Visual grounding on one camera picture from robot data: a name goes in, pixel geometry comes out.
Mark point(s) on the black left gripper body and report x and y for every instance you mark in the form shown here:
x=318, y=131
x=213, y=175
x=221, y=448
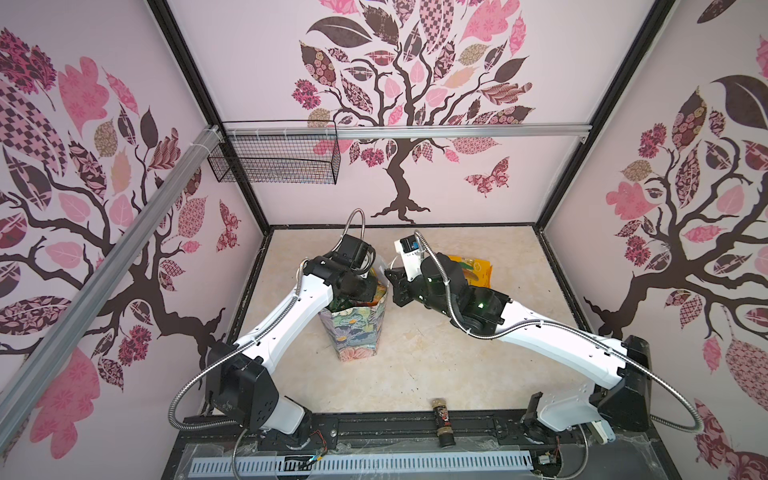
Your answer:
x=361, y=289

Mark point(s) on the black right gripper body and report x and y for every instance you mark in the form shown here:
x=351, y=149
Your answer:
x=418, y=292

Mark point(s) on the yellow orange snack bag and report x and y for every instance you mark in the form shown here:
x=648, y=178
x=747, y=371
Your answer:
x=477, y=272

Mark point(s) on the floral paper bag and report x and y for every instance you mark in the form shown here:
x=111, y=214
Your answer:
x=355, y=327

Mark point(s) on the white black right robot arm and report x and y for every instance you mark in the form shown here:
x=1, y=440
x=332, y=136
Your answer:
x=616, y=393

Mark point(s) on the small brown black bottle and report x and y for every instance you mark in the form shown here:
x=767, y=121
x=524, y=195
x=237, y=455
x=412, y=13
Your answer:
x=444, y=428

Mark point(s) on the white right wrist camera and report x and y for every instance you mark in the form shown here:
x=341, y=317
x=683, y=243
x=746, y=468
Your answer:
x=412, y=254

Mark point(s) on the black wire basket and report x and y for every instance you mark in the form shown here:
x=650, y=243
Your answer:
x=278, y=151

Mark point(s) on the aluminium rail back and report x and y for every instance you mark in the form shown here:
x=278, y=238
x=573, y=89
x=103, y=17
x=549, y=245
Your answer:
x=409, y=132

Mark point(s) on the aluminium rail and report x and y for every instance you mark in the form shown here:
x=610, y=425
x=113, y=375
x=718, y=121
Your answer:
x=45, y=362
x=409, y=132

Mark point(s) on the white slotted cable duct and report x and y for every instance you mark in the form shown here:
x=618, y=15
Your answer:
x=361, y=464

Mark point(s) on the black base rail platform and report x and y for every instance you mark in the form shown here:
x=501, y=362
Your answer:
x=572, y=454

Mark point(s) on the aluminium rail left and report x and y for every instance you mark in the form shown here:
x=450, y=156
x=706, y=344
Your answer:
x=45, y=362

